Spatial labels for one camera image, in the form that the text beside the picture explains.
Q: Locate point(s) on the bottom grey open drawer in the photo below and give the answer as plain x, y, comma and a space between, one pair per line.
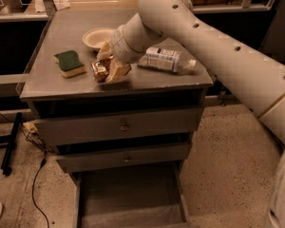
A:
139, 196

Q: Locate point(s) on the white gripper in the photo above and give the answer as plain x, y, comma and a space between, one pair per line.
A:
120, 47

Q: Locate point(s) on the white crumpled cloth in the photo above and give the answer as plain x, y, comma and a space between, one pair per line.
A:
61, 4

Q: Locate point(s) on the black metal bar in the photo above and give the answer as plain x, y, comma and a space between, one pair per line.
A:
5, 166

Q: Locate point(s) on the green and yellow sponge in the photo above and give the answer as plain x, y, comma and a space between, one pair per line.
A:
69, 63

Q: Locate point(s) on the middle grey drawer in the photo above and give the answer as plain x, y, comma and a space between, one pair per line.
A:
124, 157

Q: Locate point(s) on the plastic bottle with label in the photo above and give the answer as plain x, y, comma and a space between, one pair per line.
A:
166, 60

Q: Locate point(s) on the white paper bowl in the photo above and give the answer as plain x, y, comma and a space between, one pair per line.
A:
95, 38

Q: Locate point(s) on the crushed orange soda can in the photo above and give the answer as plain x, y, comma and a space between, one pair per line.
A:
101, 69

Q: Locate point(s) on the grey drawer cabinet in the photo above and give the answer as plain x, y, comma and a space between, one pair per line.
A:
50, 95

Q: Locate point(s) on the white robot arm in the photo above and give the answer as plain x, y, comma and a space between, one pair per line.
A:
255, 79

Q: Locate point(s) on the top grey drawer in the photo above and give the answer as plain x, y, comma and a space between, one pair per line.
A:
62, 131

